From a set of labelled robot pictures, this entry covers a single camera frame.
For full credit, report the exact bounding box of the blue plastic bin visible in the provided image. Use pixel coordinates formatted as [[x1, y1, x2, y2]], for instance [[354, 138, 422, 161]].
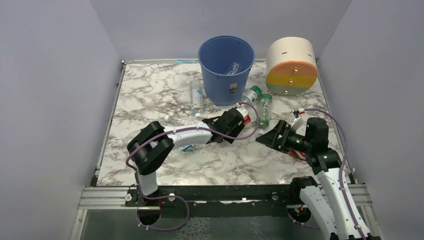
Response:
[[198, 35, 255, 106]]

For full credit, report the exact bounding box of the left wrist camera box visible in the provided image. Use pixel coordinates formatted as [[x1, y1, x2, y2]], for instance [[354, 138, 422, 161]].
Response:
[[236, 103, 249, 119]]

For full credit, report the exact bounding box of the green floral label bottle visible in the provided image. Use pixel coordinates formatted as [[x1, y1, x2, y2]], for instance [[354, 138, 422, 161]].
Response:
[[258, 94, 273, 134]]

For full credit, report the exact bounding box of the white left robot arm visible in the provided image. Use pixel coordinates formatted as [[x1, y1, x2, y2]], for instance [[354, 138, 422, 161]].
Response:
[[126, 107, 249, 196]]

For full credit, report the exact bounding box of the clear bottle red label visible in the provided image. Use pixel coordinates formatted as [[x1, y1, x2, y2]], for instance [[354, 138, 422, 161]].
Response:
[[242, 115, 251, 126]]

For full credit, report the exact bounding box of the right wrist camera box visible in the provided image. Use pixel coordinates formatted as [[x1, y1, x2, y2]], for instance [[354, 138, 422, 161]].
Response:
[[290, 108, 305, 131]]

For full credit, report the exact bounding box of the upright-lying bottle blue white label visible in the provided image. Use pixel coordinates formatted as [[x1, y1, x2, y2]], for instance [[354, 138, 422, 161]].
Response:
[[189, 80, 204, 119]]

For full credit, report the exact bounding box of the gold red snack packet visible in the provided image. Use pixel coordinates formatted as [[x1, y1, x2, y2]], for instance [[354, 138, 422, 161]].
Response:
[[289, 149, 306, 162]]

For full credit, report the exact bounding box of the black aluminium mounting rail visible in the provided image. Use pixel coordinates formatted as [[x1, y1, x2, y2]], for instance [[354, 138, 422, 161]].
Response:
[[78, 184, 372, 226]]

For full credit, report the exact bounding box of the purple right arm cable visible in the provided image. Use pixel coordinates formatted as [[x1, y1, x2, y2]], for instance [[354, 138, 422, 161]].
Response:
[[286, 107, 367, 239]]

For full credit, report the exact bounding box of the round pastel drawer cabinet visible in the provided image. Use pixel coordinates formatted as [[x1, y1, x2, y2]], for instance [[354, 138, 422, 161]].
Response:
[[265, 36, 319, 96]]

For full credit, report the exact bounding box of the clear bottle white green label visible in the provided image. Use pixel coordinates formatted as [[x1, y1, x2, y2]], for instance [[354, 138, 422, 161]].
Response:
[[236, 85, 263, 107]]

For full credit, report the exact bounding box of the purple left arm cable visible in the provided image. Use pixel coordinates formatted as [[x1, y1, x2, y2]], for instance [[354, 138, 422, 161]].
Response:
[[125, 101, 261, 232]]

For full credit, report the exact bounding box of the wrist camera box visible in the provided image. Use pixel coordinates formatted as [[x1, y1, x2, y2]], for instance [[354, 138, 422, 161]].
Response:
[[236, 103, 249, 119], [290, 108, 305, 131]]

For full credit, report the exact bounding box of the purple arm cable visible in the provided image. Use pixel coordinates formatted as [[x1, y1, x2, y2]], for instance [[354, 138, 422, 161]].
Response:
[[125, 101, 261, 232], [286, 107, 367, 239]]

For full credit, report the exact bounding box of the clear bottle white cap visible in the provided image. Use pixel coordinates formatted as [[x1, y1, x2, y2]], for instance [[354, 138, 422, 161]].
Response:
[[164, 114, 208, 130]]

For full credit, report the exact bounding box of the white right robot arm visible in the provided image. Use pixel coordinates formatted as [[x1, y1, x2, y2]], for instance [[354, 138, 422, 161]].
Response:
[[256, 117, 380, 240]]

